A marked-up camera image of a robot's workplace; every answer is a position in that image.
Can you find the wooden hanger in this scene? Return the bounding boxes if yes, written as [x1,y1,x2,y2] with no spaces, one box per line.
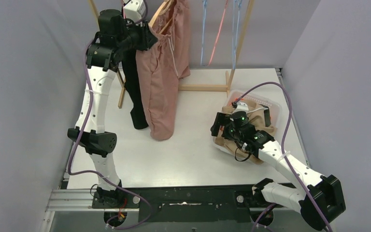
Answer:
[148,0,174,38]

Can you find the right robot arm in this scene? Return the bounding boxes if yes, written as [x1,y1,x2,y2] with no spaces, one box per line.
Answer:
[210,111,346,231]

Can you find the pink shorts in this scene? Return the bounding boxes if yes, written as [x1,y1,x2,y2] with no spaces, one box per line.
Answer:
[136,0,191,141]

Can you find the white plastic basket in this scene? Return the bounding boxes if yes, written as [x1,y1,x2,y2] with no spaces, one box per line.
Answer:
[212,90,281,164]

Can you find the wooden clothes rack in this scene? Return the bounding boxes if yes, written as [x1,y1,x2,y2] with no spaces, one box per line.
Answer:
[88,0,255,109]

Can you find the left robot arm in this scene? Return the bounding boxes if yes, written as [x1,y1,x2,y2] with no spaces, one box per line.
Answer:
[67,9,157,208]

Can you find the light blue wire hanger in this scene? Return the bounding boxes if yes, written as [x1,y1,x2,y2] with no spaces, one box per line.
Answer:
[231,0,243,70]

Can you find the pink hanger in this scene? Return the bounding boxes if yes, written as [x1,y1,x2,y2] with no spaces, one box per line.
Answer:
[208,0,229,66]

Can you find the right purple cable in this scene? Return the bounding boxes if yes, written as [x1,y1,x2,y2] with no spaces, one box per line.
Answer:
[233,81,333,232]

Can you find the black shorts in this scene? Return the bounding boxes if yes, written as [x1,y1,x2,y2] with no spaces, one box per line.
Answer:
[122,49,148,130]

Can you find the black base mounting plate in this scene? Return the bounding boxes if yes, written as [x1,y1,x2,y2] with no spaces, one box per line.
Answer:
[91,185,270,223]

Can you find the beige shorts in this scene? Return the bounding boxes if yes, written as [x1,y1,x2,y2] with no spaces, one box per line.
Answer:
[214,99,277,160]

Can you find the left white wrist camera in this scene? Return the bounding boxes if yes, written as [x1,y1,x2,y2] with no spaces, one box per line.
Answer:
[123,0,147,22]

